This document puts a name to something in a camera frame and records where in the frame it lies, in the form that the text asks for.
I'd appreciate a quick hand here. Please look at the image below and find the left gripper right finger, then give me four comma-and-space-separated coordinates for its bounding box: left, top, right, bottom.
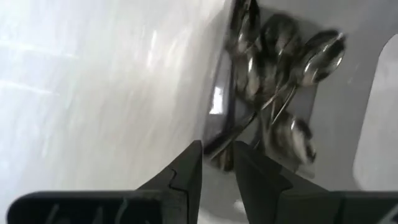
233, 141, 332, 224

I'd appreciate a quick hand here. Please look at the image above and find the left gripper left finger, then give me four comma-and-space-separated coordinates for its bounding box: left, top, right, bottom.
136, 139, 203, 224

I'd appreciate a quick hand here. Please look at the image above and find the grey plastic bin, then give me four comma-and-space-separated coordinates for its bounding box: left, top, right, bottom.
198, 0, 398, 224

